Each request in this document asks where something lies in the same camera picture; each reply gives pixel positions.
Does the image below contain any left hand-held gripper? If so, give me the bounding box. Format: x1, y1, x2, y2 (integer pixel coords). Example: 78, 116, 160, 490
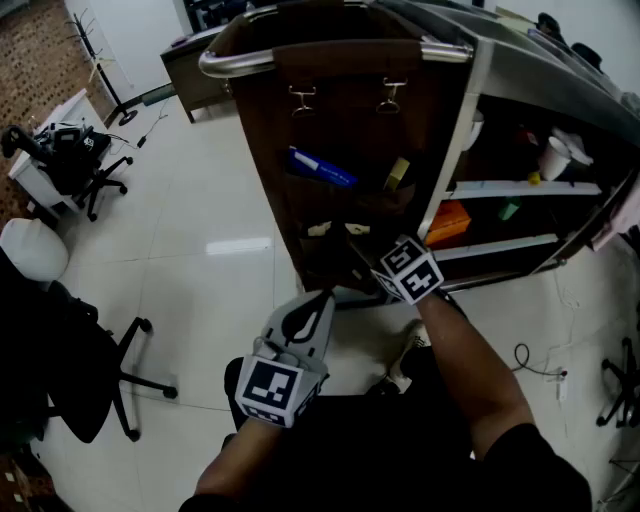
233, 287, 338, 429

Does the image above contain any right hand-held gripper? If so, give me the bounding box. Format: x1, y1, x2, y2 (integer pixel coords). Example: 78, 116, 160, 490
348, 234, 445, 306

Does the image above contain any person's right forearm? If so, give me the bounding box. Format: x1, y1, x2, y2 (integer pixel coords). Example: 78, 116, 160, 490
414, 293, 536, 461

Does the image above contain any person's left forearm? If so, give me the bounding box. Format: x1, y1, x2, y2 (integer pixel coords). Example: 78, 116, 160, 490
194, 417, 287, 501

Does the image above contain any service cart with shelves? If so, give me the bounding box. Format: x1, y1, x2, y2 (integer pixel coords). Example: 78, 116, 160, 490
198, 0, 640, 307

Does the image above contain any orange box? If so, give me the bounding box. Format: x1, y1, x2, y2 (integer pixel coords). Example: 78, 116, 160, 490
424, 199, 473, 248

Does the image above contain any person's white shoe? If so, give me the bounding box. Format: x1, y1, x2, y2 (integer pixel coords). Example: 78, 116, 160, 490
385, 318, 432, 396

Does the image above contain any green small container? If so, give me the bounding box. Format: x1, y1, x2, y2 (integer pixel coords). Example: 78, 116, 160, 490
496, 195, 523, 222

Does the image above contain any blue flat box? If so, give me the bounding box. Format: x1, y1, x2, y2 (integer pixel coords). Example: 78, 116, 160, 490
286, 145, 359, 191

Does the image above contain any white bucket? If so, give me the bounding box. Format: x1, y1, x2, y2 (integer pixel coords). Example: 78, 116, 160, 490
464, 109, 486, 152

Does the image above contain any person's black clothing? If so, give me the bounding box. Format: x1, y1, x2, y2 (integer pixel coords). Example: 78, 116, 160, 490
178, 344, 594, 512

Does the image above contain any metal hook clip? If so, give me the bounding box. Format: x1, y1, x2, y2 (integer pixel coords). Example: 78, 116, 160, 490
287, 84, 318, 119
375, 76, 408, 116

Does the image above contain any white paper cup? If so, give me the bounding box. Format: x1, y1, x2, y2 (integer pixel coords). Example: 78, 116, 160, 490
538, 135, 573, 183

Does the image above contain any white power strip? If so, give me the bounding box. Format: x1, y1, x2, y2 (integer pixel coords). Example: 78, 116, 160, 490
544, 366, 572, 402

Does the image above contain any pink cloth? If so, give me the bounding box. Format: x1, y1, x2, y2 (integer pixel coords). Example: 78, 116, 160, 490
591, 174, 640, 252

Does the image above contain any black chair base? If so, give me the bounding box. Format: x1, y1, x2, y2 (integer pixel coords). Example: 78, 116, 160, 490
595, 336, 640, 429

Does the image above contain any dark brown cabinet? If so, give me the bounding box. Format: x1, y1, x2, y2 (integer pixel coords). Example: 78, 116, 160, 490
160, 24, 237, 124

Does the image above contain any small black office chair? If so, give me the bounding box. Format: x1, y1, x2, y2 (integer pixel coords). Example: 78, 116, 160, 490
39, 124, 136, 223

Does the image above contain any dark green cylinder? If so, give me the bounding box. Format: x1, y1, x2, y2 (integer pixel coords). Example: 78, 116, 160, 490
141, 83, 177, 108

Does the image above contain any large black office chair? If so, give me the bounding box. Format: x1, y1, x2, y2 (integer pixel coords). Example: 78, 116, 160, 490
0, 249, 180, 447

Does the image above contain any black tripod stand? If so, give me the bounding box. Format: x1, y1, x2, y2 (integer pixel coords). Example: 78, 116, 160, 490
606, 456, 640, 502

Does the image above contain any white round bin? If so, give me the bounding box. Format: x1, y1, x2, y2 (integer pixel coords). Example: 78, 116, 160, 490
0, 217, 71, 284

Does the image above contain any black coat rack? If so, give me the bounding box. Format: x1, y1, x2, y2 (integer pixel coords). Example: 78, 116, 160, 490
64, 6, 139, 127

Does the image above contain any white desk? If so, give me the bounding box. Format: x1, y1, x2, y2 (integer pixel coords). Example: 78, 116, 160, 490
6, 88, 114, 217

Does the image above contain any pale coat hanger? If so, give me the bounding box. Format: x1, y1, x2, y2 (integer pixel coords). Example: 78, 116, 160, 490
87, 55, 118, 84

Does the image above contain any black handheld device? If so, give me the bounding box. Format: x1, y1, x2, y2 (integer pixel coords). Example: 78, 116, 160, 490
0, 124, 47, 161

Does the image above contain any cardboard box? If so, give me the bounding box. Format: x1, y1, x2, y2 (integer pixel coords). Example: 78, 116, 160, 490
0, 449, 57, 512

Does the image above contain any black floor cable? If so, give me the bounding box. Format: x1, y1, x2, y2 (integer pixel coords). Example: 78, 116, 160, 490
511, 341, 564, 377

